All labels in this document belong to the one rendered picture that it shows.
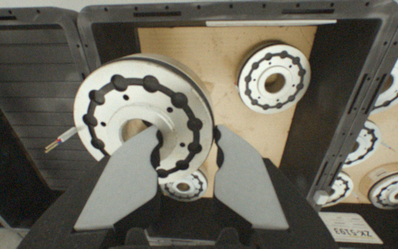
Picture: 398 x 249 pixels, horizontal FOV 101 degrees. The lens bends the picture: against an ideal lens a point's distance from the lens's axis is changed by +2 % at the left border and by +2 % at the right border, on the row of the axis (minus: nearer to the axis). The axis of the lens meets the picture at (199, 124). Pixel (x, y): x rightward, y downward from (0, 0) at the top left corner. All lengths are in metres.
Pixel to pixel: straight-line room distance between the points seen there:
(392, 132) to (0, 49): 0.70
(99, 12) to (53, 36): 0.18
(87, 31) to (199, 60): 0.15
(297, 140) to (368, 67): 0.15
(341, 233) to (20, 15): 0.59
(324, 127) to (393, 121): 0.20
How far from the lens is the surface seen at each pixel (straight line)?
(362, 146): 0.40
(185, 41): 0.29
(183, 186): 0.40
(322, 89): 0.29
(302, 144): 0.32
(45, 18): 0.24
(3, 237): 3.48
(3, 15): 0.27
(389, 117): 0.45
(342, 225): 0.51
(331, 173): 0.30
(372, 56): 0.24
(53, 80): 0.40
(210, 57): 0.28
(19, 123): 0.51
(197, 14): 0.18
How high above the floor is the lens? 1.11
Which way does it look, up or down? 62 degrees down
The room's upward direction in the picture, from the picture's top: 173 degrees counter-clockwise
